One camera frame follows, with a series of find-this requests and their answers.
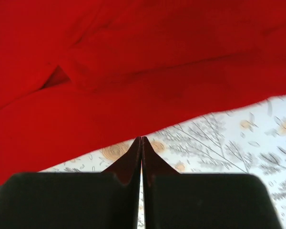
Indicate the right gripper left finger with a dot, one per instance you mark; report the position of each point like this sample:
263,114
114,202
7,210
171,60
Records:
75,200

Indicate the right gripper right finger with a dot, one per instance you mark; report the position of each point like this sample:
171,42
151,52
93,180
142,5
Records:
202,200

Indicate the red t shirt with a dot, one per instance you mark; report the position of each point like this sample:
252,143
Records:
79,75

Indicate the floral patterned table mat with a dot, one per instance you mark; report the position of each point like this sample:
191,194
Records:
249,140

